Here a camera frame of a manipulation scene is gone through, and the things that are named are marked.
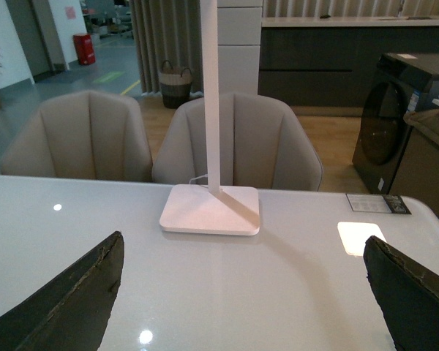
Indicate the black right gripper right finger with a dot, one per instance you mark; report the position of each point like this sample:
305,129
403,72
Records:
407,293

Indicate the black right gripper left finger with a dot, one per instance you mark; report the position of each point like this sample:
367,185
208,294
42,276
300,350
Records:
71,311

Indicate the black white label card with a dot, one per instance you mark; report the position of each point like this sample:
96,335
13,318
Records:
384,204

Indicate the white desk lamp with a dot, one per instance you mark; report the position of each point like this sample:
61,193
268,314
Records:
211,209

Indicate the beige chair left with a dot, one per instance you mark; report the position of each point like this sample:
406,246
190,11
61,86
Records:
84,135

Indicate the beige chair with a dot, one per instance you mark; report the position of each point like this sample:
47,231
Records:
262,145
84,135

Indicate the black washing machine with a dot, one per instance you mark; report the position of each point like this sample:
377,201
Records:
403,83

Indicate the beige chair right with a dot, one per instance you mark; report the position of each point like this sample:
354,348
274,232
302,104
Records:
262,145

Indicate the woven laundry basket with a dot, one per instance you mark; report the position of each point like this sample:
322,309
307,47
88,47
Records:
175,84

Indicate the red bin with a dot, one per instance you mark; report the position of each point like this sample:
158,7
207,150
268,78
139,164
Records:
84,49

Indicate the dark cabinet counter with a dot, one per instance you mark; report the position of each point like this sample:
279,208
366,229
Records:
330,62

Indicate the white pillar cabinet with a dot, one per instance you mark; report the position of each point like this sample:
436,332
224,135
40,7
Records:
239,30

